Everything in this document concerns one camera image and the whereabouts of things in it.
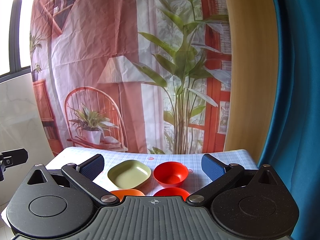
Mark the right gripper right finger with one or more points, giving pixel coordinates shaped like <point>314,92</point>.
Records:
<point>223,177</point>

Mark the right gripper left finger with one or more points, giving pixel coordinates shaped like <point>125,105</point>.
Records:
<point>81,178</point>

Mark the orange square plate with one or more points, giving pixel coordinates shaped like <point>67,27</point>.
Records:
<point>128,192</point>

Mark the far green square plate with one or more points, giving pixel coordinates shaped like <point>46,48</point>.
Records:
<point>129,174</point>

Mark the far red bowl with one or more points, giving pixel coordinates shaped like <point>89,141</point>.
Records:
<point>170,174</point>

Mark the red bowl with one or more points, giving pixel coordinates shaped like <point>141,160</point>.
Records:
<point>170,174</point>
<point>172,191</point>

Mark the middle red bowl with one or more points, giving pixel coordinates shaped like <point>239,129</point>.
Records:
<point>172,191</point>

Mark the blue plaid tablecloth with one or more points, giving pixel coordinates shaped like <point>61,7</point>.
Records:
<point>195,180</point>

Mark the blue curtain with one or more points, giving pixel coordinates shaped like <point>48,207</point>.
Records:
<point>292,143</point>

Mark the wooden panel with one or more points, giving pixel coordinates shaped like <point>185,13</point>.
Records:
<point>254,39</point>

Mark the printed room backdrop cloth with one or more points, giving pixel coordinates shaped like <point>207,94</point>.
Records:
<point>140,76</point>

